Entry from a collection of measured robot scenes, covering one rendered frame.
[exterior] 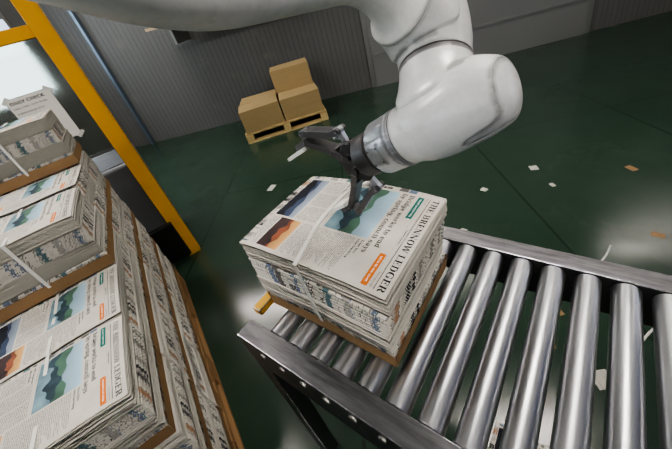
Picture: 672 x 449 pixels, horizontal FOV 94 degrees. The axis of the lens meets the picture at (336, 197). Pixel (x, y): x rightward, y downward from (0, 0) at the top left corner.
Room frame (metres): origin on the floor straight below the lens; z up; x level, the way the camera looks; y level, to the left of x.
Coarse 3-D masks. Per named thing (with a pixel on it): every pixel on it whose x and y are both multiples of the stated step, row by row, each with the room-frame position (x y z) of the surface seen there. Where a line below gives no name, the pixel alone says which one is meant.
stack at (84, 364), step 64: (128, 256) 1.13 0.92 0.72; (64, 320) 0.73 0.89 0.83; (128, 320) 0.70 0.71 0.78; (192, 320) 1.24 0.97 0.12; (0, 384) 0.56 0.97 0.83; (64, 384) 0.50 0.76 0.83; (128, 384) 0.46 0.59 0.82; (0, 448) 0.39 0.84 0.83; (64, 448) 0.37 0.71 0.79; (128, 448) 0.40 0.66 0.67; (192, 448) 0.43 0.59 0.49
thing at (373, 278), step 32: (384, 192) 0.59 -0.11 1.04; (416, 192) 0.56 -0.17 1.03; (352, 224) 0.52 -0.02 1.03; (384, 224) 0.49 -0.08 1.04; (416, 224) 0.47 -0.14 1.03; (320, 256) 0.45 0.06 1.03; (352, 256) 0.43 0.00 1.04; (384, 256) 0.41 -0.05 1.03; (416, 256) 0.41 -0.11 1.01; (320, 288) 0.43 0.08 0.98; (352, 288) 0.37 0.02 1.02; (384, 288) 0.34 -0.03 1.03; (416, 288) 0.42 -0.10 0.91; (352, 320) 0.38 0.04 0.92; (384, 320) 0.32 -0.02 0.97; (384, 352) 0.35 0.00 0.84
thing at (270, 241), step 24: (312, 192) 0.69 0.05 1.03; (336, 192) 0.65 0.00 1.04; (288, 216) 0.62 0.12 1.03; (312, 216) 0.59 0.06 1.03; (264, 240) 0.56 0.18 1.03; (288, 240) 0.53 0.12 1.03; (264, 264) 0.55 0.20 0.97; (288, 264) 0.48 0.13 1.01; (288, 288) 0.51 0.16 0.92; (312, 312) 0.48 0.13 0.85
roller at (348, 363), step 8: (352, 344) 0.41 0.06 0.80; (344, 352) 0.39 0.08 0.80; (352, 352) 0.39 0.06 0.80; (360, 352) 0.39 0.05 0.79; (368, 352) 0.40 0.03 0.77; (344, 360) 0.38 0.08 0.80; (352, 360) 0.37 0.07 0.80; (360, 360) 0.38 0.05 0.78; (336, 368) 0.36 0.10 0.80; (344, 368) 0.36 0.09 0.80; (352, 368) 0.36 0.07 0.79; (352, 376) 0.35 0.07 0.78
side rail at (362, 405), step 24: (240, 336) 0.51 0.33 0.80; (264, 336) 0.49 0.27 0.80; (264, 360) 0.47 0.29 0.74; (288, 360) 0.41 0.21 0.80; (312, 360) 0.40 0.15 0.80; (312, 384) 0.35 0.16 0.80; (336, 384) 0.33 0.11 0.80; (336, 408) 0.31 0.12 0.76; (360, 408) 0.28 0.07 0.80; (384, 408) 0.27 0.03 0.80; (360, 432) 0.28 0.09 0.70; (384, 432) 0.23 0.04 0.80; (408, 432) 0.22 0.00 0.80; (432, 432) 0.21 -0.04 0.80
